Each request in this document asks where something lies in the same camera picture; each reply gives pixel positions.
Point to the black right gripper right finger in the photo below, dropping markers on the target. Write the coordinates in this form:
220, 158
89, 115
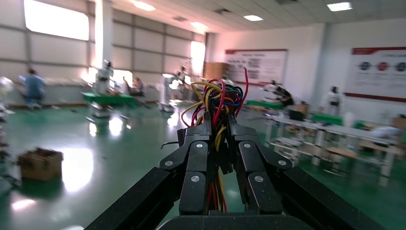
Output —
250, 158

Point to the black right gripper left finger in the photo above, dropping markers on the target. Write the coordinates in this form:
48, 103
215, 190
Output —
196, 158

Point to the green work table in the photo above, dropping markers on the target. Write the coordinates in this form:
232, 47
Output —
263, 104
108, 99

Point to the person in dark clothes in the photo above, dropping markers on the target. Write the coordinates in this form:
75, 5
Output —
282, 93

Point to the long white work table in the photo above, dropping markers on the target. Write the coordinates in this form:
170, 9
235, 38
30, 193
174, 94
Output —
333, 130

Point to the stacked brown cartons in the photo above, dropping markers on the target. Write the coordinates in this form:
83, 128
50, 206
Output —
215, 70

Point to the person in white clothes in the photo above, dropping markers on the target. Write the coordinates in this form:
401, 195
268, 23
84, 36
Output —
333, 101

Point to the white humanoid robot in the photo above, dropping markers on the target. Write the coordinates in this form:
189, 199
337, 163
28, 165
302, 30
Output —
103, 77

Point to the ceiling light panel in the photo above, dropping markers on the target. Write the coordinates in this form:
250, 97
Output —
199, 24
339, 6
144, 5
253, 18

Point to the brown cardboard box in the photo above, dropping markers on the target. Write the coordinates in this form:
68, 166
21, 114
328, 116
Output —
39, 163

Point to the person in blue clothes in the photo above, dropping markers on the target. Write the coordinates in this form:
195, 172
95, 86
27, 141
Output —
33, 87

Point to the white wall board red header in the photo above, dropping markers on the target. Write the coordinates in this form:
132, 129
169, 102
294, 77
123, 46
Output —
257, 66

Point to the wall poster with circles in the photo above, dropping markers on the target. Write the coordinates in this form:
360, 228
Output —
377, 73

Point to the bright wall window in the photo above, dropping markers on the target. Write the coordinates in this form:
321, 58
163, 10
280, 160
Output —
57, 19

